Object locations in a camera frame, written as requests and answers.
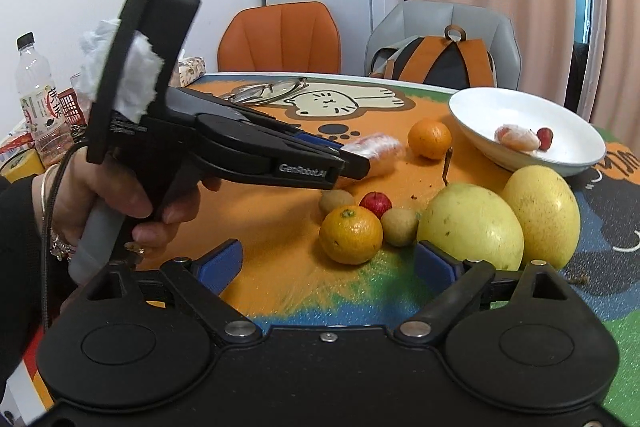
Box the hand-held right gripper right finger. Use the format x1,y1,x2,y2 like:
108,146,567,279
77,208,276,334
395,241,593,343

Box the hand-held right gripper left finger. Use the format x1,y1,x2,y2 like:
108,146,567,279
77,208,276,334
80,239,263,343

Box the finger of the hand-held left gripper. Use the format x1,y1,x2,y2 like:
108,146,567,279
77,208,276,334
235,104,351,154
322,146,372,184

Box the plastic tangerine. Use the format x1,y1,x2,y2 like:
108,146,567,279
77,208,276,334
342,133,407,180
494,124,542,152

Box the brown kiwi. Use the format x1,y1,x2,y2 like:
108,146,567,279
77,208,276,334
319,188,357,215
381,207,420,248

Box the yellow pear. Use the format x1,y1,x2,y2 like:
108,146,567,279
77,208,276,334
502,165,582,270
416,183,525,272

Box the orange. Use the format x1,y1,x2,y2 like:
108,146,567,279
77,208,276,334
407,118,452,160
319,205,384,266

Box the white bowl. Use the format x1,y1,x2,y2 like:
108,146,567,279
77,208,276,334
448,88,607,178

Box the person's left forearm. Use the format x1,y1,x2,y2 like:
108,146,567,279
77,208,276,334
0,174,68,390

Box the person's left hand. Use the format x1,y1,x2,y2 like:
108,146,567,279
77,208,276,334
30,152,222,264

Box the white tissue wad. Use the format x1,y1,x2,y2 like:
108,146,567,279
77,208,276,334
77,19,163,115

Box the patterned tissue box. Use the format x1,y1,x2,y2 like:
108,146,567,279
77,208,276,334
177,56,207,86

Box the cat printed table mat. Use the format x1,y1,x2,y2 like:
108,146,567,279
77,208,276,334
0,72,640,427

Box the eyeglasses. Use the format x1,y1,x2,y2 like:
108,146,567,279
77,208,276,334
220,77,308,106

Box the red plastic basket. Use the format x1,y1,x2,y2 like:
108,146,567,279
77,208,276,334
57,89,93,126

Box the orange chair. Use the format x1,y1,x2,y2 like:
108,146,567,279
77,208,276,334
217,2,343,74

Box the clear plastic drink bottle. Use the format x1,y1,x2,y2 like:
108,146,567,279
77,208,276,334
15,32,72,168

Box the yellow box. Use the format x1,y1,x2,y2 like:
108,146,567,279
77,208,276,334
0,147,43,181

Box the orange and black backpack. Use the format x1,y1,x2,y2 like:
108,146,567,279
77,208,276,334
369,24,498,90

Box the grey chair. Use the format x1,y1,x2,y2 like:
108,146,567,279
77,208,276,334
364,0,523,95

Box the silver bracelet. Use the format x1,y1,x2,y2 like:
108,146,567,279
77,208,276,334
31,167,57,228

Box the silver ring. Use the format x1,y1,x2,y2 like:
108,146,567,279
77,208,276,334
50,232,78,261

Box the black cable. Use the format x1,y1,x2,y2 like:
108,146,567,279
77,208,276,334
42,142,88,333

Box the white window frame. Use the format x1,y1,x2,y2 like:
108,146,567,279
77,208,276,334
570,0,612,118

